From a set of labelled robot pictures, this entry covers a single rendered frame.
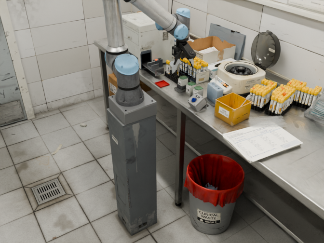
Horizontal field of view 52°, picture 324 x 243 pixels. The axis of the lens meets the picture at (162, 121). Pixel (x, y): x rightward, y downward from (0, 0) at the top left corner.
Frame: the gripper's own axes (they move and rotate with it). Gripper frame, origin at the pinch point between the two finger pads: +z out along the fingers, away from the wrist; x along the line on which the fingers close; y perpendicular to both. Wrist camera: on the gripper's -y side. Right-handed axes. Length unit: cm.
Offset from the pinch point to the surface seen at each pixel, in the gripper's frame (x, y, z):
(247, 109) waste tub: -6.5, -45.6, 5.4
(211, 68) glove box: -23.6, 1.6, 5.0
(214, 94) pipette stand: -2.9, -24.7, 5.4
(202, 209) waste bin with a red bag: 11, -39, 75
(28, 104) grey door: 61, 166, 83
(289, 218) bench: -24, -74, 73
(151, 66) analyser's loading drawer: 5.1, 26.9, 5.4
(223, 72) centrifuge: -20.2, -12.9, 0.9
